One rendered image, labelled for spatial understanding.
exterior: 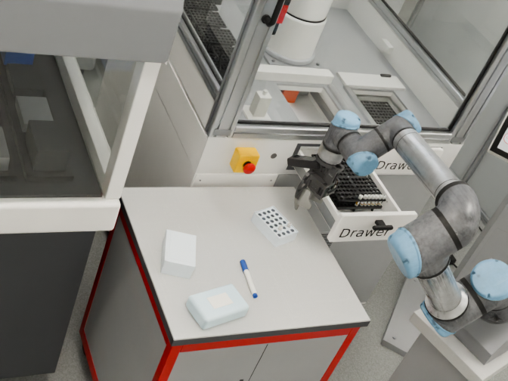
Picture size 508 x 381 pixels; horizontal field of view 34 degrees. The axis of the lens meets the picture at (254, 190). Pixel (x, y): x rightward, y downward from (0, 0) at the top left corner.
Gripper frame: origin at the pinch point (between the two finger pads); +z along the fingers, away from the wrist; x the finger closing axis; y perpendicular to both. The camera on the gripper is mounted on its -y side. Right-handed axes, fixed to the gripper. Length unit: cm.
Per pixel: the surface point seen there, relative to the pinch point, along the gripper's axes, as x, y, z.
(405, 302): 101, 21, 86
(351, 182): 23.0, 2.6, -1.6
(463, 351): 13, 63, 12
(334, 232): 2.9, 13.5, 2.0
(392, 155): 51, 0, -2
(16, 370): -65, -34, 77
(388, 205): 30.3, 14.9, 1.4
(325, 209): 8.1, 5.1, 1.7
